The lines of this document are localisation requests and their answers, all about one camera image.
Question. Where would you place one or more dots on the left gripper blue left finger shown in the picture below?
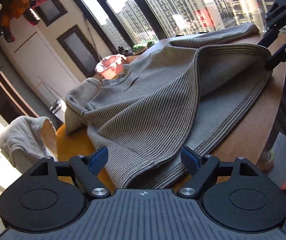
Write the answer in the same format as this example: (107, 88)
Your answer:
(86, 169)

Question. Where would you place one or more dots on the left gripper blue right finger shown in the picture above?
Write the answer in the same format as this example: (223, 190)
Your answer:
(203, 170)

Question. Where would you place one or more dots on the grey black striped sweater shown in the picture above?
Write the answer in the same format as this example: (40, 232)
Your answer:
(192, 93)

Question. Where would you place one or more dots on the white trash bin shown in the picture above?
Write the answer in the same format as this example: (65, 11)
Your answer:
(58, 109)

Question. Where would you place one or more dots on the white quilted towel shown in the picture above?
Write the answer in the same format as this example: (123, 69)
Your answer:
(26, 140)

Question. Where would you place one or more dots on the pink bucket with cloth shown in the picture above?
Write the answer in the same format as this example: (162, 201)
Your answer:
(111, 66)

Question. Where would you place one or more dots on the green potted plant near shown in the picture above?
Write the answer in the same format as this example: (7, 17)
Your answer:
(138, 49)

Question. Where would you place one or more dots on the green potted plant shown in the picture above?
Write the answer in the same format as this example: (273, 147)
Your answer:
(150, 43)
(138, 49)

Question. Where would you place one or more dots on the green potted plant far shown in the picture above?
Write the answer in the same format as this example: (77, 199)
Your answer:
(150, 43)

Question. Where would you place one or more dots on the mop pole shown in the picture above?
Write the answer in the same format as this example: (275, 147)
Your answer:
(91, 37)

